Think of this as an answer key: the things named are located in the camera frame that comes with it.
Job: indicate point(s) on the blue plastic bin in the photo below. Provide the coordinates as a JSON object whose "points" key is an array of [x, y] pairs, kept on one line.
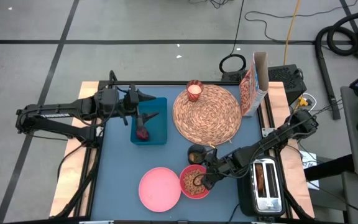
{"points": [[158, 133]]}

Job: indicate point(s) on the black mesh cup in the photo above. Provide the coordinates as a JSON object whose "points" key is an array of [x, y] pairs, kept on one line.
{"points": [[190, 147]]}

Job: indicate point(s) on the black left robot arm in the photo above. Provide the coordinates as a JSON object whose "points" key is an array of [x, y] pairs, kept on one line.
{"points": [[57, 112]]}

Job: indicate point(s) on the copper faceted cup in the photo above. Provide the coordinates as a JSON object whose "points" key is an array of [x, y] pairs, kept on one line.
{"points": [[194, 90]]}

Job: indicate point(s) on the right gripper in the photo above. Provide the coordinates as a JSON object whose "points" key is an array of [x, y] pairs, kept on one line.
{"points": [[225, 165]]}

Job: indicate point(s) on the bagel half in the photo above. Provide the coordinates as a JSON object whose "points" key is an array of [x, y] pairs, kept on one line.
{"points": [[259, 177]]}

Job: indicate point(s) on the yellow plug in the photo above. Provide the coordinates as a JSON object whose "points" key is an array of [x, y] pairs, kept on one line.
{"points": [[302, 101]]}

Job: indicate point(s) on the orange Cheerios cereal box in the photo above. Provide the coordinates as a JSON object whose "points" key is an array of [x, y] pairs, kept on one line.
{"points": [[250, 90]]}

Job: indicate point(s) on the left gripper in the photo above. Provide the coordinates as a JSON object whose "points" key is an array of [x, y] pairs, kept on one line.
{"points": [[132, 99]]}

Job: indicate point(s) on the white paper sheet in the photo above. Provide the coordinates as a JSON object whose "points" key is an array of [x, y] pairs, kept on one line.
{"points": [[309, 165]]}

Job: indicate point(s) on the red bowl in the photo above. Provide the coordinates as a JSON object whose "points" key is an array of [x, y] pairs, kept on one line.
{"points": [[183, 191]]}

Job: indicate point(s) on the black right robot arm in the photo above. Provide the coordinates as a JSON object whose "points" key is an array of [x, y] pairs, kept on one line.
{"points": [[275, 138]]}

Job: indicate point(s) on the black aluminium table frame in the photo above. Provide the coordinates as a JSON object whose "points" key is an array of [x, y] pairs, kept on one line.
{"points": [[179, 83]]}

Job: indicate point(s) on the wooden table side board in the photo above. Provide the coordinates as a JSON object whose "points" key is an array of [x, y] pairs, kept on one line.
{"points": [[292, 168], [70, 174]]}

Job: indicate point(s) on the pink plate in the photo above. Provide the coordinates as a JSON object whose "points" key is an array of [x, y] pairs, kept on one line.
{"points": [[158, 189]]}

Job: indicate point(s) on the black and chrome toaster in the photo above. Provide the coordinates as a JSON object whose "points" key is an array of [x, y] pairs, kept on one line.
{"points": [[247, 193]]}

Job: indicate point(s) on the round woven placemat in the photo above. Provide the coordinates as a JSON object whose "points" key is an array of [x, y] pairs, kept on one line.
{"points": [[207, 121]]}

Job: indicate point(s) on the cereal heap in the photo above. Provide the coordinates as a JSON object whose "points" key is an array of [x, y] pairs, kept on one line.
{"points": [[191, 182]]}

